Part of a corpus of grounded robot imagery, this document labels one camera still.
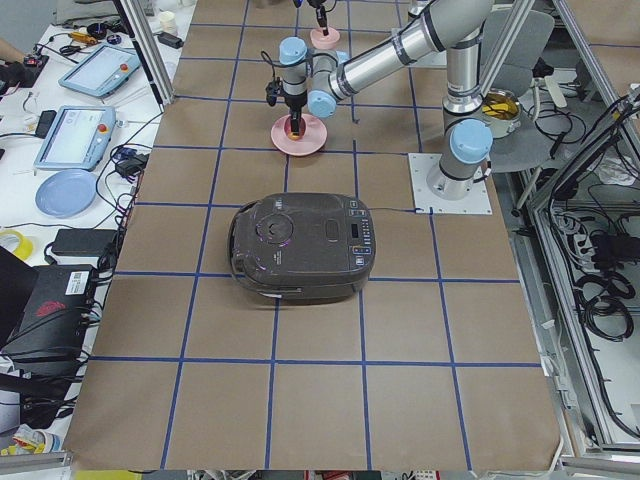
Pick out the blue teach pendant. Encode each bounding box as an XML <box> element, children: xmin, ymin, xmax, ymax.
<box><xmin>58</xmin><ymin>45</ymin><xmax>141</xmax><ymax>98</ymax></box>
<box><xmin>33</xmin><ymin>106</ymin><xmax>116</xmax><ymax>171</ymax></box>

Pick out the grey chair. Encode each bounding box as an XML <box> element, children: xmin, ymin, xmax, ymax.
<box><xmin>469</xmin><ymin>9</ymin><xmax>556</xmax><ymax>139</ymax></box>

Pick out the black computer box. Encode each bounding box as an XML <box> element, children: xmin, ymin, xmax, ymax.
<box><xmin>1</xmin><ymin>249</ymin><xmax>98</xmax><ymax>363</ymax></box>

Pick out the yellow tape roll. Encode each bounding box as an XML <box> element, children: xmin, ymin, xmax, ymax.
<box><xmin>0</xmin><ymin>229</ymin><xmax>34</xmax><ymax>261</ymax></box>

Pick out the black power adapter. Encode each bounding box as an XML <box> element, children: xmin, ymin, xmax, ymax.
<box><xmin>45</xmin><ymin>228</ymin><xmax>116</xmax><ymax>264</ymax></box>

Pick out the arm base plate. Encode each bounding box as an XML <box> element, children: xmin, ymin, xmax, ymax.
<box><xmin>408</xmin><ymin>153</ymin><xmax>492</xmax><ymax>215</ymax></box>

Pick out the pink plate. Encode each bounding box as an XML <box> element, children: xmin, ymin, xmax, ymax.
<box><xmin>271</xmin><ymin>113</ymin><xmax>327</xmax><ymax>157</ymax></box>

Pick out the light blue plate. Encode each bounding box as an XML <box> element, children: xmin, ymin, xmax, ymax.
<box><xmin>35</xmin><ymin>169</ymin><xmax>97</xmax><ymax>218</ymax></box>

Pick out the aluminium frame post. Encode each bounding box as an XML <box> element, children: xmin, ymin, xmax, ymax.
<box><xmin>113</xmin><ymin>0</ymin><xmax>174</xmax><ymax>106</ymax></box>

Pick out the dark grey rice cooker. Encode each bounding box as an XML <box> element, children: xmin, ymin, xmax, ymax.
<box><xmin>228</xmin><ymin>192</ymin><xmax>376</xmax><ymax>301</ymax></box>

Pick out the pink bowl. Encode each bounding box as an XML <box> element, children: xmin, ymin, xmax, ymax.
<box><xmin>310</xmin><ymin>27</ymin><xmax>340</xmax><ymax>50</ymax></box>

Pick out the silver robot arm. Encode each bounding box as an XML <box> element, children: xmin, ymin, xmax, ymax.
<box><xmin>307</xmin><ymin>0</ymin><xmax>329</xmax><ymax>36</ymax></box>
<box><xmin>262</xmin><ymin>1</ymin><xmax>493</xmax><ymax>156</ymax></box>

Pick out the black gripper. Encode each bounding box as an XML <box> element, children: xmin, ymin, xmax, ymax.
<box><xmin>312</xmin><ymin>2</ymin><xmax>328</xmax><ymax>36</ymax></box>
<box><xmin>265</xmin><ymin>77</ymin><xmax>306</xmax><ymax>138</ymax></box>

